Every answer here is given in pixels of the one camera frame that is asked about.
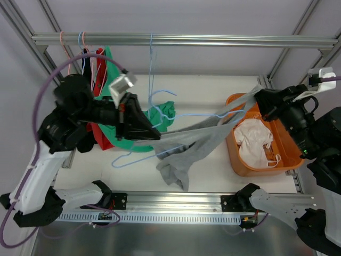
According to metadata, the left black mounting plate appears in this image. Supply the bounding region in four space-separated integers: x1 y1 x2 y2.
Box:
107 193 128 210

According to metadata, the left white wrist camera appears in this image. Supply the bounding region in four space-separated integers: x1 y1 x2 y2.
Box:
109 69 137 108

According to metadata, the black mounting plate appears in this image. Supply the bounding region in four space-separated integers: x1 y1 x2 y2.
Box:
107 193 128 210
220 195 242 212

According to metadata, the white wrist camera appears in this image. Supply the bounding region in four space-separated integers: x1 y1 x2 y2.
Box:
293 67 340 102
109 69 137 108

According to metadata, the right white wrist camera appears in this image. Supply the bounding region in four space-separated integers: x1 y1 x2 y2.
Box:
293 67 340 102

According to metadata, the red tank top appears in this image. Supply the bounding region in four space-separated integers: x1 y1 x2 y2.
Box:
87 58 113 150

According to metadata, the black tank top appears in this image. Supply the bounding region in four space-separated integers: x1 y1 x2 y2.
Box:
77 58 96 153

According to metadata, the pink wire hanger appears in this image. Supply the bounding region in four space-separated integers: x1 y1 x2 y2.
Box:
59 31 71 75
82 32 98 91

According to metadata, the light blue wire hanger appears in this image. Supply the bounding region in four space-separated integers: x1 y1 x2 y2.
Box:
148 33 157 117

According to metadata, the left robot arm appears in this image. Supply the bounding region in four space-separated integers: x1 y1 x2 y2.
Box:
1 71 160 228

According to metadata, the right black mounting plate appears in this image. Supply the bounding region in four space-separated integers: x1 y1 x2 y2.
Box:
220 195 242 212

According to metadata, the slotted white cable duct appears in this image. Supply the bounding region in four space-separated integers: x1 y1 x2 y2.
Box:
57 211 241 225

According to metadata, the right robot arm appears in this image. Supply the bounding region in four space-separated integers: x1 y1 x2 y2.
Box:
235 85 340 255

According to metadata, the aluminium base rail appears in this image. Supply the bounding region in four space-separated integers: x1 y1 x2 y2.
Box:
115 191 234 214

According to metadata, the green tank top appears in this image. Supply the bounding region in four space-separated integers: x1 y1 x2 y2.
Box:
94 61 176 153

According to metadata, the orange plastic basket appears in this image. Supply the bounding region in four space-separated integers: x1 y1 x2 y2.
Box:
226 104 304 177

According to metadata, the white tank top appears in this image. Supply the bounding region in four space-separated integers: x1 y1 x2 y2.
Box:
234 118 281 169

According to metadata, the aluminium hanging rail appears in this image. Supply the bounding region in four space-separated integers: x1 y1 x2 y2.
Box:
31 32 338 50

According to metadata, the grey tank top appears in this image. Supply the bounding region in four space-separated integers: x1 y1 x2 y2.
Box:
134 85 263 191

